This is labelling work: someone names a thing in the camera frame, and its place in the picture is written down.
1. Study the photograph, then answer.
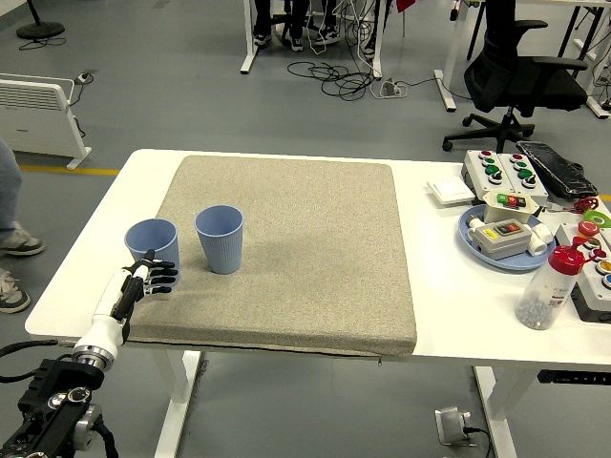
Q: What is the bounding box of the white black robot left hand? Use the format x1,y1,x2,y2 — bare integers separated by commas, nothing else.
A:
74,248,179,357

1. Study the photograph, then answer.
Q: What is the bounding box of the blue ribbed plastic cup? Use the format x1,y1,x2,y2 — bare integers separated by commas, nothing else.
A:
194,204,245,276
124,218,181,271

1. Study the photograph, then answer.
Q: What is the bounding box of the white table leg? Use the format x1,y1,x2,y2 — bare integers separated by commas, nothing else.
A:
472,365,519,458
153,350,204,458

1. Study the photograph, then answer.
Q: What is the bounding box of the white electric panel heater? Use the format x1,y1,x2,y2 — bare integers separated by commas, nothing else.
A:
0,73,94,172

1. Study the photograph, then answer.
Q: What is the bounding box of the grey-brown fabric mat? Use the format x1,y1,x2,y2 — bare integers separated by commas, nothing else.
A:
127,155,419,359

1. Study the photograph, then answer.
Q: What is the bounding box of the black round stand base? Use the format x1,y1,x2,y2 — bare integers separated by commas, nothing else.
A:
15,0,67,40

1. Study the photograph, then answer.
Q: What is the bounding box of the seated person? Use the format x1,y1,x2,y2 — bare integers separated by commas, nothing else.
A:
305,0,343,47
251,0,306,52

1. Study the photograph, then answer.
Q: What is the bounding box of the white power strip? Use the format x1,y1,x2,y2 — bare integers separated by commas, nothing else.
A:
379,78,411,100

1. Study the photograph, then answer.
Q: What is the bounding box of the silver floor socket box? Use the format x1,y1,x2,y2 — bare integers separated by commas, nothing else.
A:
433,406,478,448

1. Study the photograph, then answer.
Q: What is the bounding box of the grey four-button control box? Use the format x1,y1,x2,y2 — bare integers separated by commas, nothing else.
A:
460,149,515,192
497,152,550,204

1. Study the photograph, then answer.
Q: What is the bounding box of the blue round plate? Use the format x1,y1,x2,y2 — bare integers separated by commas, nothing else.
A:
458,204,558,273

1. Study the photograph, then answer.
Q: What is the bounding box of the clear bottle red cap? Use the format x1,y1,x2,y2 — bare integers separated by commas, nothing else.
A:
514,242,587,331

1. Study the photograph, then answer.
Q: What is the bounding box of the white plastic pipe fitting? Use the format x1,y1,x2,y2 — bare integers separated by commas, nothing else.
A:
527,222,555,257

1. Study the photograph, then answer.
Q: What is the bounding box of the black office chair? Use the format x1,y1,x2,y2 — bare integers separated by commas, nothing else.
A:
442,0,589,154

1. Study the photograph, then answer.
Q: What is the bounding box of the black table control panel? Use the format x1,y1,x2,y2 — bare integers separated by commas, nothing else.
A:
537,369,611,385

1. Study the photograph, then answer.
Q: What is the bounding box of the black wrapped keyboard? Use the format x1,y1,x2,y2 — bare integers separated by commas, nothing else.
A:
516,139,600,199

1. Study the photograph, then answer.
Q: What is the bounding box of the grey emergency stop button box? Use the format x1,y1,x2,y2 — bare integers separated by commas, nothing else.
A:
553,219,611,324

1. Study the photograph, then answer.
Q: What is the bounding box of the black floor cable bundle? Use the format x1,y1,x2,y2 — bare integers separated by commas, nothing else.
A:
285,59,383,101

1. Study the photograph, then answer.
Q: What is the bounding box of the white wall switch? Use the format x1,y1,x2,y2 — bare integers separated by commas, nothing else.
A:
426,176,477,207

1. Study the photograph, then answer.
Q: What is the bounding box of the grey switch box yellow label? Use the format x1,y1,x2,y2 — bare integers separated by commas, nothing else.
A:
468,218,534,261

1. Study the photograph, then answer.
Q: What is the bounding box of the beige green-red button switch box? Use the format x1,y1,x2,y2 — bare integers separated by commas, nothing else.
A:
482,190,540,225

